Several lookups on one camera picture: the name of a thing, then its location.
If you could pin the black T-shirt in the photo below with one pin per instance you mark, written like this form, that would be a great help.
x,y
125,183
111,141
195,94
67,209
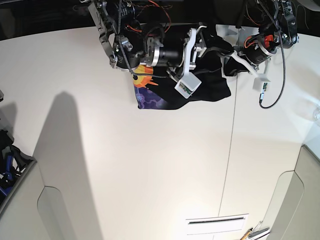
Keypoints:
x,y
154,87

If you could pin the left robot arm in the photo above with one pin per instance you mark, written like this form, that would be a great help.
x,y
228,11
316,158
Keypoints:
x,y
276,33

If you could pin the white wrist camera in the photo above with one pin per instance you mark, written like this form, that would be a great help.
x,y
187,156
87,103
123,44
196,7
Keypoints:
x,y
260,84
187,85

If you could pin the grey pen tool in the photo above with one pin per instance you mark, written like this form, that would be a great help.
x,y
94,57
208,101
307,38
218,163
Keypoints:
x,y
259,234

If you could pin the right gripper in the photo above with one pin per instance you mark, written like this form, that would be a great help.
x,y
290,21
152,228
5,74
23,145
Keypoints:
x,y
179,54

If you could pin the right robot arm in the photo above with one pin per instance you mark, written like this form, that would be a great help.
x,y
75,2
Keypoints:
x,y
122,23

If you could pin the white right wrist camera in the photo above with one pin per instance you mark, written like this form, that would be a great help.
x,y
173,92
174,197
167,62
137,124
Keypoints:
x,y
187,85

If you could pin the yellow handled tool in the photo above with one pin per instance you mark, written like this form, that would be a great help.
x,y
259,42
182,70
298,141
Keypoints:
x,y
245,236

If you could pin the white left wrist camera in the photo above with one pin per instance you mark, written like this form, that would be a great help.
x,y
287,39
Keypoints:
x,y
260,84

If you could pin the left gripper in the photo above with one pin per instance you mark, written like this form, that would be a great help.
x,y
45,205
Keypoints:
x,y
255,50

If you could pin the blue and black tools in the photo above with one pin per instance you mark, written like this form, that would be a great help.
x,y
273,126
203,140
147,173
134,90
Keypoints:
x,y
12,164

